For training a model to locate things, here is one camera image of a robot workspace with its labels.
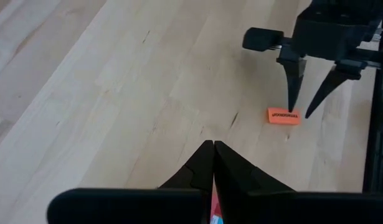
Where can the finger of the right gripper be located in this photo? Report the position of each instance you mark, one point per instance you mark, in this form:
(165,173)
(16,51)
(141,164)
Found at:
(328,85)
(293,81)

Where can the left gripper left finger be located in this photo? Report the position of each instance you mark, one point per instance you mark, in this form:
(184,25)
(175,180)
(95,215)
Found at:
(199,171)

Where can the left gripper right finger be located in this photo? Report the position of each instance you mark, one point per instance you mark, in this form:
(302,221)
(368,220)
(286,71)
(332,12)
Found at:
(238,177)

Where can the orange eraser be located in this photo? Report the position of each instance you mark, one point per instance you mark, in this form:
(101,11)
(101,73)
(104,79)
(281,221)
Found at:
(284,116)

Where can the green crayon box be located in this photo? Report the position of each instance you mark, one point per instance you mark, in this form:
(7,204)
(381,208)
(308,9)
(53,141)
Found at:
(216,208)

